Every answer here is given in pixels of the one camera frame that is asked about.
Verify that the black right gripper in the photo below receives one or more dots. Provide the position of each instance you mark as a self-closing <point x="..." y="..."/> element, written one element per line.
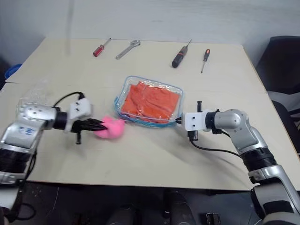
<point x="193" y="136"/>

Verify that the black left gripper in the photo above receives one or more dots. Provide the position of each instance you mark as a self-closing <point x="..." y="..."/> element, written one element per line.
<point x="78" y="126"/>

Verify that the pink cloth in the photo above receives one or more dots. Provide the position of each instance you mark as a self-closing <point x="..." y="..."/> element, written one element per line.
<point x="112" y="127"/>

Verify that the clear plastic pouch blue trim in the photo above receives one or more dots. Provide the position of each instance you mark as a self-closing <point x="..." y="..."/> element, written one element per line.
<point x="124" y="93"/>

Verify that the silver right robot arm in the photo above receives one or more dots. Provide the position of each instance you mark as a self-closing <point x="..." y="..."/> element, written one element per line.
<point x="248" y="136"/>

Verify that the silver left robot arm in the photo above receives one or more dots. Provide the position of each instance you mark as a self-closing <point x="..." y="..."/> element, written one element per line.
<point x="30" y="117"/>

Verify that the orange cloth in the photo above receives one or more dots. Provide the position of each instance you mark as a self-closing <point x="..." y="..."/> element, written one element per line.
<point x="152" y="100"/>

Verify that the black electric screwdriver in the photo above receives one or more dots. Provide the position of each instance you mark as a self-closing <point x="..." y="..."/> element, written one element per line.
<point x="179" y="57"/>

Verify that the crumpled clear plastic bag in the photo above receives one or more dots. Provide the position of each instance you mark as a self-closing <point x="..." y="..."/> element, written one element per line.
<point x="37" y="93"/>

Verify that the black orange slim screwdriver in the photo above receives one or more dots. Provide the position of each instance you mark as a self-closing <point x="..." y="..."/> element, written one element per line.
<point x="206" y="55"/>

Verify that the silver adjustable wrench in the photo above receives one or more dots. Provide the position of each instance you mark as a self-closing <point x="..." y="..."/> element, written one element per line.
<point x="126" y="49"/>

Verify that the large dark rounded shape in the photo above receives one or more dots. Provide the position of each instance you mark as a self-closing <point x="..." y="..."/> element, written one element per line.
<point x="178" y="208"/>

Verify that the blue bowl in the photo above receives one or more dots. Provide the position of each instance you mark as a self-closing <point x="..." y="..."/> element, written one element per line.
<point x="12" y="70"/>

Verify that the small black ribbed block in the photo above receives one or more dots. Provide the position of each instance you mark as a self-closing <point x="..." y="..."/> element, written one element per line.
<point x="212" y="219"/>

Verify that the black office chair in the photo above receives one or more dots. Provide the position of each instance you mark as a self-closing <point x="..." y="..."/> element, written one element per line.
<point x="281" y="61"/>

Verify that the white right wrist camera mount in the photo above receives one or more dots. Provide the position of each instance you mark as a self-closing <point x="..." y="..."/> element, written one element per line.
<point x="195" y="120"/>

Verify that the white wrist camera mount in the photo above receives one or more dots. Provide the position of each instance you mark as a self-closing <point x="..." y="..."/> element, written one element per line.
<point x="195" y="120"/>
<point x="79" y="110"/>

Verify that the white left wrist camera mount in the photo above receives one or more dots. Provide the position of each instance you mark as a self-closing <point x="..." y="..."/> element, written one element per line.
<point x="79" y="110"/>

